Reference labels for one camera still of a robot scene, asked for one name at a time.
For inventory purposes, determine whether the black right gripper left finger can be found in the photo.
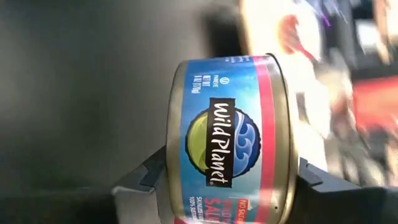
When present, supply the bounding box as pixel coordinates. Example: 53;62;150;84
0;145;175;224

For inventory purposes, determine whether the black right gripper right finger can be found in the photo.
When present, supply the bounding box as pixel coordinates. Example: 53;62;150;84
287;157;398;224

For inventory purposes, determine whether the Wild Planet salmon can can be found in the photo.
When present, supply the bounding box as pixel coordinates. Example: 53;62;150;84
165;53;300;224

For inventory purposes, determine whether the orange cloth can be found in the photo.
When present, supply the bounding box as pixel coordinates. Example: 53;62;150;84
353;76;398;133

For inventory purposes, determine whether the black table mat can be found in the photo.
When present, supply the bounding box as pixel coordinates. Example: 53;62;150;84
0;0;246;224

